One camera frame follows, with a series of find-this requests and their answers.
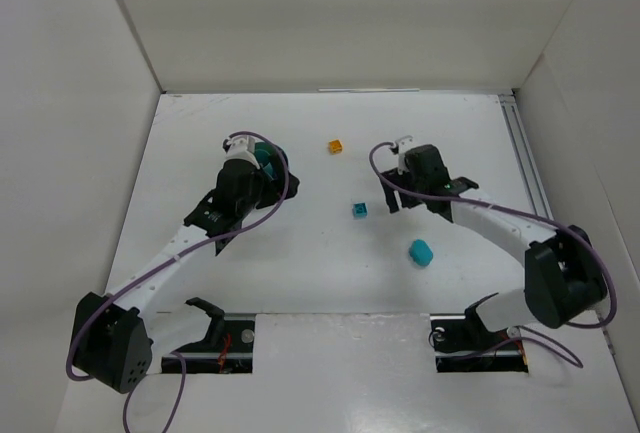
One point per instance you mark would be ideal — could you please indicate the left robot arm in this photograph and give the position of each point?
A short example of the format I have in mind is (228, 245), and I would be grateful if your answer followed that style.
(122, 335)

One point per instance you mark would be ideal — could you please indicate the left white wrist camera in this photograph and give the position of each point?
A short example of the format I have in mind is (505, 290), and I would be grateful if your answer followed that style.
(241, 147)

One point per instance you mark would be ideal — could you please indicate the teal square lego brick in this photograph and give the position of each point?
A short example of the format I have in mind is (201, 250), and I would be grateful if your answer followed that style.
(359, 210)

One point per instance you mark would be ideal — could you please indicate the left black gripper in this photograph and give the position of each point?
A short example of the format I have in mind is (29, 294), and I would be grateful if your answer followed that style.
(278, 181)

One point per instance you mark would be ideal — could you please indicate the aluminium rail right side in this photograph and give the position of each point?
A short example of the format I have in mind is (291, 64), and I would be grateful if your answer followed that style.
(532, 180)

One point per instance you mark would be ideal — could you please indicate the teal rounded lego piece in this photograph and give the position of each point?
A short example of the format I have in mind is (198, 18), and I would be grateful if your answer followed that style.
(420, 253)

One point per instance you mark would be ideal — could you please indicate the orange square lego brick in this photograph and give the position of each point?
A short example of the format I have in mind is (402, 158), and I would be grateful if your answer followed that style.
(335, 147)

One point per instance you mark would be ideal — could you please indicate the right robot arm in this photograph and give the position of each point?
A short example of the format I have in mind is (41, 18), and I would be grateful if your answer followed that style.
(564, 276)

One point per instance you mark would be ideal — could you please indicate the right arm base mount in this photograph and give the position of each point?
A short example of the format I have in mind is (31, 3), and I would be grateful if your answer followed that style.
(462, 344)

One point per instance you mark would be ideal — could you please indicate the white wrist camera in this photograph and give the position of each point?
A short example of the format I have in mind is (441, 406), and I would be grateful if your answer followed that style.
(241, 147)
(402, 145)

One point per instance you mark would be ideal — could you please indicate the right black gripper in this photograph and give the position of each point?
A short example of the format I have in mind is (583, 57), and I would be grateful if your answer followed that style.
(393, 185)

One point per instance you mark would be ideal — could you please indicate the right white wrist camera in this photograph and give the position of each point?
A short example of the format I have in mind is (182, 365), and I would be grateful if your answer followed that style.
(402, 145)

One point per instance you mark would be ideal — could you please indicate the teal round divided container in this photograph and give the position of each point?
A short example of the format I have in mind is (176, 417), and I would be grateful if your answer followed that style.
(272, 163)

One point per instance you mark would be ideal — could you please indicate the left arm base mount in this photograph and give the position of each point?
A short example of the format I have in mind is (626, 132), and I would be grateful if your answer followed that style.
(204, 339)

